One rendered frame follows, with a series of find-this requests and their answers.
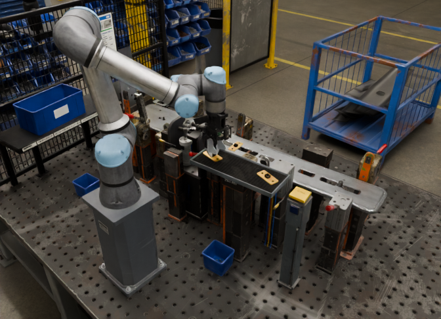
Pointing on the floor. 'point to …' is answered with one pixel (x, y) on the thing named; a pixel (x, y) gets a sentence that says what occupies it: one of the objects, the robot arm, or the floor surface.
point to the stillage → (371, 96)
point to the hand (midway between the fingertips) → (212, 152)
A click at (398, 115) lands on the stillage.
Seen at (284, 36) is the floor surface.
